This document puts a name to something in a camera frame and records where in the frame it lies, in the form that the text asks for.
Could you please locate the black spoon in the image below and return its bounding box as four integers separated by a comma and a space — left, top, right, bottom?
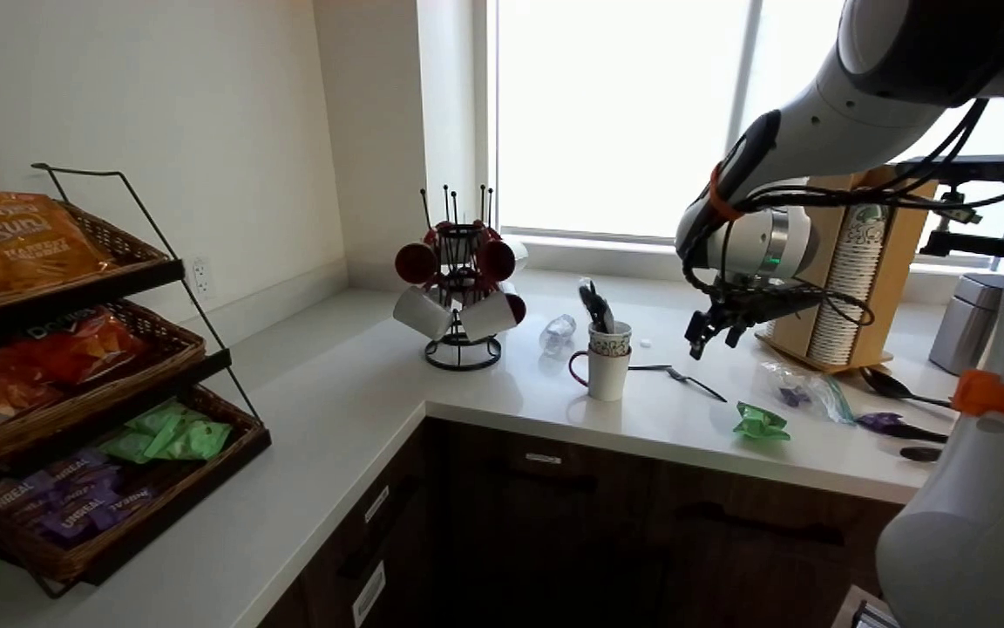
859, 362, 964, 412

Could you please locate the wicker basket with red bags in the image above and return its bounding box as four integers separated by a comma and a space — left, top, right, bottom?
0, 297, 235, 472

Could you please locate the purple packet pile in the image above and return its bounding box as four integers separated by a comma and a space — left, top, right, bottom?
0, 450, 156, 547

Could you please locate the black wire rack frame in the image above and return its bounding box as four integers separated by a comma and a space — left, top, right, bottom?
27, 159, 270, 437

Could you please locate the black plastic cutlery piece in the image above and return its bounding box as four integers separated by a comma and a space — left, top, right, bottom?
590, 288, 616, 334
574, 279, 608, 334

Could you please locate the wicker basket with small packets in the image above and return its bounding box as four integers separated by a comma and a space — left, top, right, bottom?
0, 383, 276, 600

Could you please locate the grey metal canister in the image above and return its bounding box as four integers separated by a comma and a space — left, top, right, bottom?
928, 271, 1004, 379

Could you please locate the black camera on stand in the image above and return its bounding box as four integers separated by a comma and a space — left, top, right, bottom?
897, 154, 1004, 265

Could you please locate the purple spoon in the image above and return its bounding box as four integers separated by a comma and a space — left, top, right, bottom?
854, 409, 951, 445

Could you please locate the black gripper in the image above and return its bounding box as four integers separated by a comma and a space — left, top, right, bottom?
685, 277, 830, 362

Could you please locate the white ceramic mug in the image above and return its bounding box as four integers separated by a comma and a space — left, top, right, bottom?
564, 334, 634, 405

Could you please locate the small purple packet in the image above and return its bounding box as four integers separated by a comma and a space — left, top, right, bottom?
773, 379, 817, 412

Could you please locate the teal stirrer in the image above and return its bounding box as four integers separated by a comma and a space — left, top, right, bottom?
820, 376, 861, 426

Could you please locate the dark wood cabinet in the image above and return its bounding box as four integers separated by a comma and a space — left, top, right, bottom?
256, 414, 917, 628

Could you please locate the black wire mug tree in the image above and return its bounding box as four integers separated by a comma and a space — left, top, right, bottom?
415, 181, 511, 375

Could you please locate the orange snack bag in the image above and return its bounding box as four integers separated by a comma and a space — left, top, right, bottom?
0, 184, 112, 293

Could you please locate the green packet pile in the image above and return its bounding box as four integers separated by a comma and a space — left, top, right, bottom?
99, 398, 239, 466

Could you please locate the stack of paper cups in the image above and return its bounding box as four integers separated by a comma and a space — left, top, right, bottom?
810, 202, 897, 370

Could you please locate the white hanging mug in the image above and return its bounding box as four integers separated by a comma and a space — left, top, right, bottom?
464, 288, 521, 343
390, 285, 455, 343

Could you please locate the metal spoon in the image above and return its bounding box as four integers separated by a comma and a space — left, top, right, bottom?
627, 361, 728, 405

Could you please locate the wicker basket with orange bags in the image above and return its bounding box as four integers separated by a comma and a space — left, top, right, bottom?
0, 202, 187, 332

